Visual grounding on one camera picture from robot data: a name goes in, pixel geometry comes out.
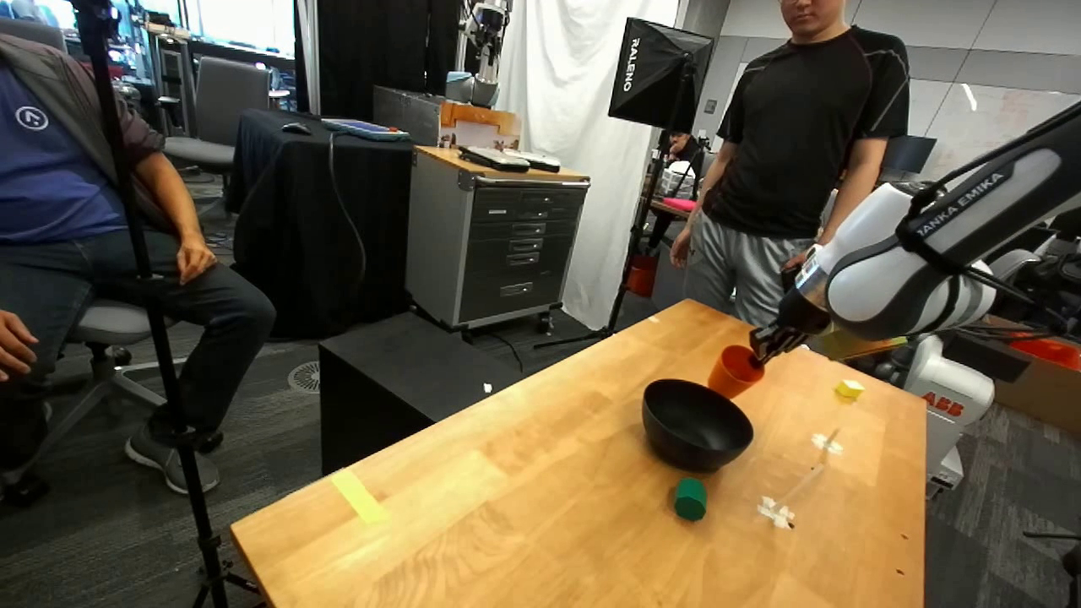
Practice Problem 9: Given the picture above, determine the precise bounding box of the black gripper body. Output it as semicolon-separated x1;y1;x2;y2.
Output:
773;282;839;342

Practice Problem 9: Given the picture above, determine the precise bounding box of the orange plastic cup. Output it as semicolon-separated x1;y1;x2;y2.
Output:
705;342;771;400

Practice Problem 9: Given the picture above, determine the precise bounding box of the black bowl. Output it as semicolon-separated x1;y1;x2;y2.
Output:
639;373;758;477

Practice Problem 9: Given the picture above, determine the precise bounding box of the standing person black shirt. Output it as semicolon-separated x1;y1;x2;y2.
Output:
670;0;912;332

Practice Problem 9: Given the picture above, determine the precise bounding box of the green block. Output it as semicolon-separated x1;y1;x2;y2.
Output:
673;471;714;524

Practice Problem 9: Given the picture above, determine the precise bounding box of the black light stand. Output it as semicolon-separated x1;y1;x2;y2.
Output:
604;127;670;335

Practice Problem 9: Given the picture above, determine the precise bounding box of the black softbox light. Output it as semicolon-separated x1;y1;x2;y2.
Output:
604;12;717;136

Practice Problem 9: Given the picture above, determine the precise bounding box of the grey drawer cabinet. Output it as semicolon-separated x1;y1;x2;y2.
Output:
403;145;593;335

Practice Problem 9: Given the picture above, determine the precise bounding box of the black remote device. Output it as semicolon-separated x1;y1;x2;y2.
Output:
517;149;568;176

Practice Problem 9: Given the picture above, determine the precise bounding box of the white curtain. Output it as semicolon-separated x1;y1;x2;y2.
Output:
492;0;689;335

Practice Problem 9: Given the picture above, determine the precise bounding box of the black keyboard device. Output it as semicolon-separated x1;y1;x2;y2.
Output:
455;140;532;176

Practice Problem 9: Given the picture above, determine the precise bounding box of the wooden tray box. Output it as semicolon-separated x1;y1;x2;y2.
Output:
434;96;528;153

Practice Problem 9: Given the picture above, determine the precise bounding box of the black low box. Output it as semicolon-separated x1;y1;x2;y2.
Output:
318;307;601;477

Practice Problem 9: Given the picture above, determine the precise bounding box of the yellow tape strip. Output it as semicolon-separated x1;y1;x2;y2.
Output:
331;470;390;526

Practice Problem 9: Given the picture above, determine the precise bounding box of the black draped table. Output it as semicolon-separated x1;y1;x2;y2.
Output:
225;105;417;342

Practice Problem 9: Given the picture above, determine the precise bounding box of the black curtain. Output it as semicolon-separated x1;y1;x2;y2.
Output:
318;0;465;96

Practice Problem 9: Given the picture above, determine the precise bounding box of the grey padded chair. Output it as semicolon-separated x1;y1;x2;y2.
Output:
165;49;281;173

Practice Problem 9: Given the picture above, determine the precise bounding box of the black tripod pole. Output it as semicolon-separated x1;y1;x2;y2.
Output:
67;0;232;608

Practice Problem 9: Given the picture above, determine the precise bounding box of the grey office chair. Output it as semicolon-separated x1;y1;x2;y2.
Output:
0;300;171;507

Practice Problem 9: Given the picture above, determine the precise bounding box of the seated person blue shirt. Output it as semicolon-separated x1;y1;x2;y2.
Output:
0;30;281;498

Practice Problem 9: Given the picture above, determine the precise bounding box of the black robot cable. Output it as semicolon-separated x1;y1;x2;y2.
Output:
895;111;1081;332

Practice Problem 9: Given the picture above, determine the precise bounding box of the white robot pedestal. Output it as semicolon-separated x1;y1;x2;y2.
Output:
901;332;999;484

